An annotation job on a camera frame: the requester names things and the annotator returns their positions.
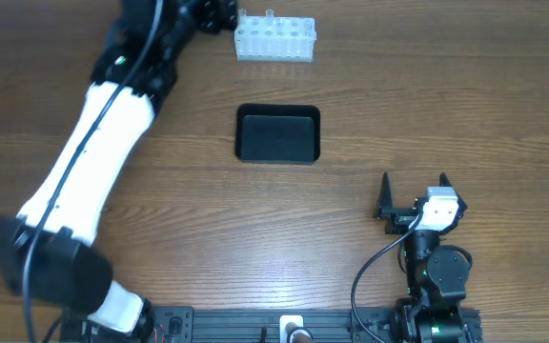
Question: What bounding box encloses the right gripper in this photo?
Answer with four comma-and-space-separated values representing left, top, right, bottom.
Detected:
374, 171, 469, 235

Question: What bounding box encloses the black tray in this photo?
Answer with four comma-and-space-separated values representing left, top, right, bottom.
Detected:
234, 102, 322, 166

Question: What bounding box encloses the white test tube rack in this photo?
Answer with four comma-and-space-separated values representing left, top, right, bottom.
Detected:
234, 8, 318, 64

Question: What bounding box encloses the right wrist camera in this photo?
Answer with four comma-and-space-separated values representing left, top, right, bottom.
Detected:
418, 186, 461, 232

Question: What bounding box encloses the mounting rail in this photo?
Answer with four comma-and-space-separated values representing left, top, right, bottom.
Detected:
59, 304, 484, 343

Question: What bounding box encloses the black cable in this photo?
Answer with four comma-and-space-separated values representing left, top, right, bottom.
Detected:
19, 0, 166, 343

